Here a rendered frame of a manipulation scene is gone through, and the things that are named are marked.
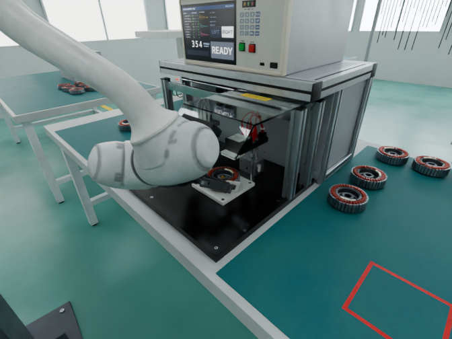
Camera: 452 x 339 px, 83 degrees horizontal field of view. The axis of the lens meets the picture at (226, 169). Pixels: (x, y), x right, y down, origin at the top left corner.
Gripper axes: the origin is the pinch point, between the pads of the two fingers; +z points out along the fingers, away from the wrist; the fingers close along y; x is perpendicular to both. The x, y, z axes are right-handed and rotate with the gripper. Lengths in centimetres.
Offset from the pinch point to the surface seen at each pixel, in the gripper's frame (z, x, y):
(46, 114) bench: -10, -16, -157
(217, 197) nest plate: -4.4, -4.9, 4.4
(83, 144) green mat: -14, -14, -77
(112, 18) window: 133, 136, -472
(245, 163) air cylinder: 10.5, 6.6, -0.6
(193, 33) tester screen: -9, 42, -26
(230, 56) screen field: -6.0, 37.0, -8.7
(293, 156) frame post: 1.9, 14.7, 19.8
